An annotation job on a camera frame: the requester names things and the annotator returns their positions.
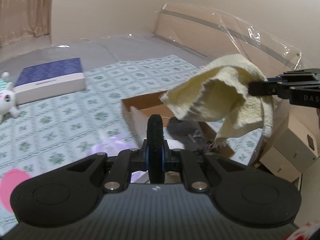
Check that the purple tissue pack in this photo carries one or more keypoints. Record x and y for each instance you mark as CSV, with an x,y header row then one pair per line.
x,y
117,149

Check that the floral tablecloth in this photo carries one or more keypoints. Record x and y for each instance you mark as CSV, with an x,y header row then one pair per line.
x,y
57,131

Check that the pink lidded cup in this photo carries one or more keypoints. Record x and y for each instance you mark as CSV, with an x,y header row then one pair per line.
x,y
9,182

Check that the dark grey sock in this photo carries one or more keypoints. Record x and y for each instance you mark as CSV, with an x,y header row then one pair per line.
x,y
189,133

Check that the plastic wrapped headboard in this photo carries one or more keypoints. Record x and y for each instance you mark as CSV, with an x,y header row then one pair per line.
x,y
214,33

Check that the small cardboard boxes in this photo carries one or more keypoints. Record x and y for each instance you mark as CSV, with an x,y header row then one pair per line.
x,y
291,150

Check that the blue white flat box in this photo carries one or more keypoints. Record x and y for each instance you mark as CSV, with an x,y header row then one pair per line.
x,y
50,79

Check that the brown cardboard box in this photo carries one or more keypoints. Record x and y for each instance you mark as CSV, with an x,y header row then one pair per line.
x,y
150,104

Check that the person right hand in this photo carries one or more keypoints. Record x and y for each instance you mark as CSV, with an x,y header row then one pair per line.
x,y
318,114

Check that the white bunny plush toy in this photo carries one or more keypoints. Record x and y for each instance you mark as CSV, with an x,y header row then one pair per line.
x,y
8,99

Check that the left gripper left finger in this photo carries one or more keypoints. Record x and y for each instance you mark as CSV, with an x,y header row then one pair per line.
x,y
120,168

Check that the pink curtain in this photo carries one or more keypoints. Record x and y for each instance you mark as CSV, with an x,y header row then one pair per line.
x,y
23,19

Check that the yellow towel cloth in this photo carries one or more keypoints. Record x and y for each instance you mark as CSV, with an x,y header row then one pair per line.
x,y
219,91

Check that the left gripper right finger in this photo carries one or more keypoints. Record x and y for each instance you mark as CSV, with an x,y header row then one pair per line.
x,y
189,167

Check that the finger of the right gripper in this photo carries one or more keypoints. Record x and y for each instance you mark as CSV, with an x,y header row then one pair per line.
x,y
296,76
265,88

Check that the dark purple scrunchie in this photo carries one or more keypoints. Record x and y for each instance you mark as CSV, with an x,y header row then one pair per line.
x,y
213,147

